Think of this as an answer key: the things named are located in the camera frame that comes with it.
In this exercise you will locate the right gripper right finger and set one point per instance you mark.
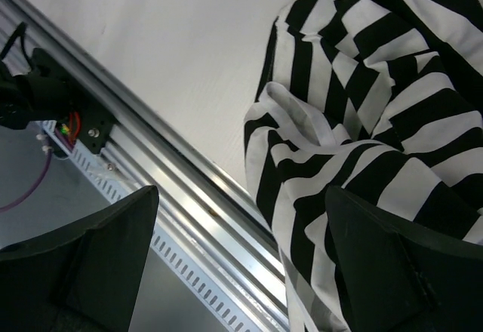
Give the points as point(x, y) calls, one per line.
point(400, 276)

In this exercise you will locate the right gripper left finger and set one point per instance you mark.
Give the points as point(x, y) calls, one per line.
point(83, 276)

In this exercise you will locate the black white striped tank top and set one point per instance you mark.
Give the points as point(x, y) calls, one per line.
point(380, 97)

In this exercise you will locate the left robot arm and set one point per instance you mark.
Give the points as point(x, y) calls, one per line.
point(33, 96)

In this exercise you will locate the white slotted cable duct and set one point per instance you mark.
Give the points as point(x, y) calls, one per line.
point(224, 259)

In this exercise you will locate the aluminium mounting rail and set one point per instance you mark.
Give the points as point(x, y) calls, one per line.
point(128, 110)

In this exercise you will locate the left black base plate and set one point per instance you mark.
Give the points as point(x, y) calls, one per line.
point(88, 122)

